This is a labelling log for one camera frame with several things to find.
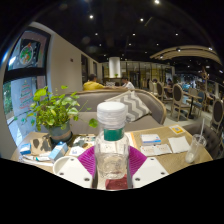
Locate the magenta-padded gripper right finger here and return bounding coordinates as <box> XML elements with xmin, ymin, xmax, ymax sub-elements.
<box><xmin>126</xmin><ymin>146</ymin><xmax>169</xmax><ymax>189</ymax></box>

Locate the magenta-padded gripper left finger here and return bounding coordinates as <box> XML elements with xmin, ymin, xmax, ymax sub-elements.
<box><xmin>54</xmin><ymin>145</ymin><xmax>98</xmax><ymax>189</ymax></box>

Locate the clear white-capped water bottle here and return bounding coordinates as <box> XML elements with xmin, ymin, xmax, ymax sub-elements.
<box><xmin>94</xmin><ymin>101</ymin><xmax>131</xmax><ymax>181</ymax></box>

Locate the white printed paper sheet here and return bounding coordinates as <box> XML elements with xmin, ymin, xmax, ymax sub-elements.
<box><xmin>139</xmin><ymin>143</ymin><xmax>173</xmax><ymax>157</ymax></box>

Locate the small blue and white carton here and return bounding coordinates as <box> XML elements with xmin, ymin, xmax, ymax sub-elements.
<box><xmin>48</xmin><ymin>141</ymin><xmax>69</xmax><ymax>163</ymax></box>

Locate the illustrated paper leaflet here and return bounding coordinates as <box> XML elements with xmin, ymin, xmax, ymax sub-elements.
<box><xmin>71</xmin><ymin>134</ymin><xmax>98</xmax><ymax>149</ymax></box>

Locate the white box with orange side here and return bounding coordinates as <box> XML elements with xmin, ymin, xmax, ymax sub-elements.
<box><xmin>128</xmin><ymin>131</ymin><xmax>138</xmax><ymax>148</ymax></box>

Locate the white tube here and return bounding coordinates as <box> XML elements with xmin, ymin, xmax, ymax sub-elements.
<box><xmin>19</xmin><ymin>154</ymin><xmax>54</xmax><ymax>167</ymax></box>

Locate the white paper napkin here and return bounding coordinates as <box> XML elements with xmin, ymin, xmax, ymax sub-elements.
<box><xmin>167</xmin><ymin>135</ymin><xmax>191</xmax><ymax>154</ymax></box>

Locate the clear plastic cup with straw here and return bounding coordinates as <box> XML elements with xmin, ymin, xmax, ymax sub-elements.
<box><xmin>184</xmin><ymin>118</ymin><xmax>208</xmax><ymax>164</ymax></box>

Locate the green potted plant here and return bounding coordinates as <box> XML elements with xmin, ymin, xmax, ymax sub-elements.
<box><xmin>13</xmin><ymin>84</ymin><xmax>99</xmax><ymax>144</ymax></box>

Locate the grey chevron cushion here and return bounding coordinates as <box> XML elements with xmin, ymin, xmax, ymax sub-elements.
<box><xmin>104</xmin><ymin>89</ymin><xmax>152</xmax><ymax>123</ymax></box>

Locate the dark grey tufted armchair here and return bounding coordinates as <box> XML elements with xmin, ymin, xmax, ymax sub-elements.
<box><xmin>184</xmin><ymin>121</ymin><xmax>224</xmax><ymax>159</ymax></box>

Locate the grey curved sofa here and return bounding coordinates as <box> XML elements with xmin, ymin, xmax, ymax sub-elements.
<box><xmin>64</xmin><ymin>88</ymin><xmax>168</xmax><ymax>136</ymax></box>

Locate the group of dining chairs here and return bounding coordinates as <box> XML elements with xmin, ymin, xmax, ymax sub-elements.
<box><xmin>148</xmin><ymin>79</ymin><xmax>224</xmax><ymax>134</ymax></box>

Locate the person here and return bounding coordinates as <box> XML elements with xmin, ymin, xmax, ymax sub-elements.
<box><xmin>120</xmin><ymin>75</ymin><xmax>136</xmax><ymax>90</ymax></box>
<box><xmin>82</xmin><ymin>73</ymin><xmax>107</xmax><ymax>92</ymax></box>

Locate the window with holiday decals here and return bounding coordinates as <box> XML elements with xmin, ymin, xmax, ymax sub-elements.
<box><xmin>2</xmin><ymin>28</ymin><xmax>52</xmax><ymax>134</ymax></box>

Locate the group of ceiling lights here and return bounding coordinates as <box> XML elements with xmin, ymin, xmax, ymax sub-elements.
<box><xmin>86</xmin><ymin>0</ymin><xmax>214</xmax><ymax>54</ymax></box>

